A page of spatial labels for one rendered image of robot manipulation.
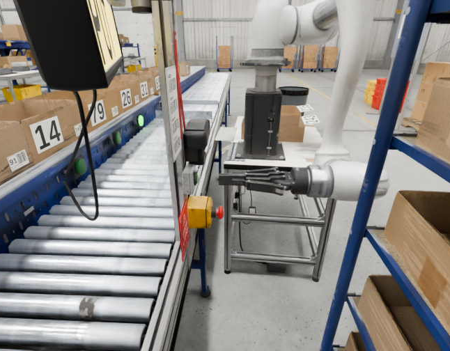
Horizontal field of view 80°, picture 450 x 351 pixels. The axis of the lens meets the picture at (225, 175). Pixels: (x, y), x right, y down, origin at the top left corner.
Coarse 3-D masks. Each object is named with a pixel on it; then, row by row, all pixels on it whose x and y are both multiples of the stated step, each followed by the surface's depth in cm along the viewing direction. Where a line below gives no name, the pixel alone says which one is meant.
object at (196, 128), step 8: (192, 120) 76; (200, 120) 76; (208, 120) 78; (192, 128) 71; (200, 128) 70; (208, 128) 74; (184, 136) 70; (192, 136) 69; (200, 136) 69; (208, 136) 74; (184, 144) 71; (192, 144) 70; (200, 144) 70; (200, 152) 73; (200, 160) 75
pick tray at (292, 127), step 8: (280, 120) 186; (288, 120) 185; (296, 120) 184; (280, 128) 160; (288, 128) 159; (296, 128) 159; (304, 128) 158; (280, 136) 162; (288, 136) 162; (296, 136) 161
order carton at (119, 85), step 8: (112, 80) 197; (120, 80) 197; (128, 80) 197; (136, 80) 196; (120, 88) 167; (136, 88) 194; (120, 96) 168; (120, 104) 168; (136, 104) 195; (120, 112) 168
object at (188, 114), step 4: (156, 112) 216; (160, 112) 215; (184, 112) 214; (188, 112) 214; (192, 112) 214; (196, 112) 214; (200, 112) 214; (204, 112) 214; (208, 112) 214; (156, 116) 217; (160, 116) 217; (188, 116) 216; (192, 116) 216; (196, 116) 216; (200, 116) 215; (204, 116) 215; (208, 116) 215
